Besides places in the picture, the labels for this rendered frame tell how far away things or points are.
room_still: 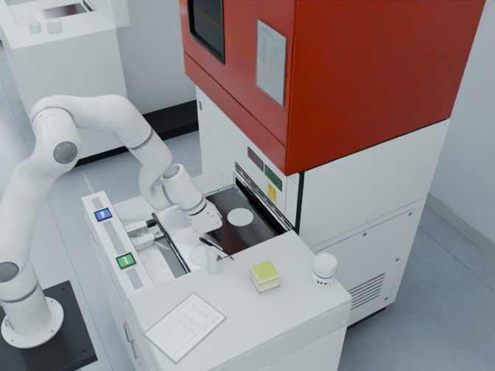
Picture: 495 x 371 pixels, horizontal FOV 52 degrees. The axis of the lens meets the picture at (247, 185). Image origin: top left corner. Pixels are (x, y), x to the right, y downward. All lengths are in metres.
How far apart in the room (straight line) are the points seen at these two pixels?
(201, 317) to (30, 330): 0.54
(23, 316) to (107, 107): 0.72
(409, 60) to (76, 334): 1.38
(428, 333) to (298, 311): 1.36
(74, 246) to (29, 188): 1.88
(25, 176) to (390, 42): 1.10
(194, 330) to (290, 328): 0.28
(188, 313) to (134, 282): 0.23
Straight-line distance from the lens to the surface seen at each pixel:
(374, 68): 1.63
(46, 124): 1.32
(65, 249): 3.25
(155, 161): 1.45
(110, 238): 1.87
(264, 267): 1.61
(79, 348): 1.73
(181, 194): 1.58
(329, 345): 1.81
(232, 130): 2.04
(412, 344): 2.79
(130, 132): 1.37
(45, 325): 1.78
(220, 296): 1.63
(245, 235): 1.89
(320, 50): 1.46
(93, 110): 1.34
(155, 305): 1.63
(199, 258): 1.82
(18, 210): 1.43
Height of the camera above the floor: 2.26
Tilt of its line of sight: 40 degrees down
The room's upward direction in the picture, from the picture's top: straight up
